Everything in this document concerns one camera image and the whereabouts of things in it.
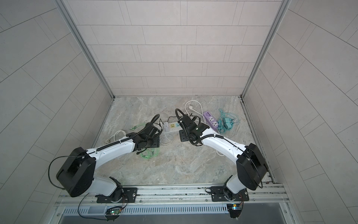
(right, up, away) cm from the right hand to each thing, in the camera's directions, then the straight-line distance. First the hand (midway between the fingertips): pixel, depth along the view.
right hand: (183, 135), depth 83 cm
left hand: (-15, -4, +5) cm, 17 cm away
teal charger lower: (+31, +4, +13) cm, 33 cm away
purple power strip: (+21, +7, +13) cm, 25 cm away
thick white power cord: (-49, -4, +6) cm, 50 cm away
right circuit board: (+26, -33, -16) cm, 45 cm away
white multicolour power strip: (-7, +4, +12) cm, 14 cm away
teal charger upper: (+30, +8, +16) cm, 35 cm away
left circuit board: (-32, -31, -19) cm, 49 cm away
